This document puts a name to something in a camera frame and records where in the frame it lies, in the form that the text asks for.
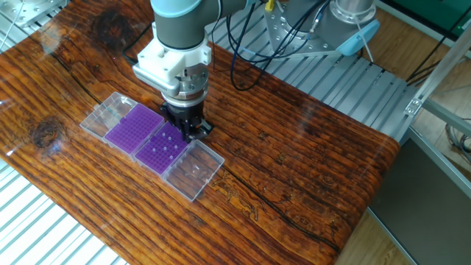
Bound aluminium frame beam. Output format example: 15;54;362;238
422;99;471;138

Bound white printed camera mount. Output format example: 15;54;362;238
136;36;213;84

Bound black camera cable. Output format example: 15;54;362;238
121;22;154;66

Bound cable with silver plug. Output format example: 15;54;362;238
308;1;331;36

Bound purple pipette tip box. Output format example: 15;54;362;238
132;120;226;203
79;91;166;159

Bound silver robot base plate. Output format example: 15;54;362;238
263;0;341;59

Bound black floor cable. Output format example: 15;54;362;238
406;14;471;88

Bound white zip tie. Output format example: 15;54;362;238
355;20;375;63

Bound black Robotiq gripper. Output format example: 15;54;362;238
160;99;216;144

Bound perforated aluminium plate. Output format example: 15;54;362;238
0;0;70;29

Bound aluminium frame post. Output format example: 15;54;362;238
403;25;471;118

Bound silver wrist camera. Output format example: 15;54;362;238
132;64;182;97

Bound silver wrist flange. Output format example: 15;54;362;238
161;64;210;109

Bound aluminium frame rail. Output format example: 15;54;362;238
400;124;471;202

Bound dark grey panel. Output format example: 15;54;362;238
367;138;471;265

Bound coiled grey cables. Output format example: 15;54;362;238
444;117;471;165

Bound silver corner bracket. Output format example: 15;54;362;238
404;97;424;117

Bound thick black cable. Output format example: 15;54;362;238
224;0;328;92

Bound wood grain table mat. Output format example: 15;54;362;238
0;0;401;265

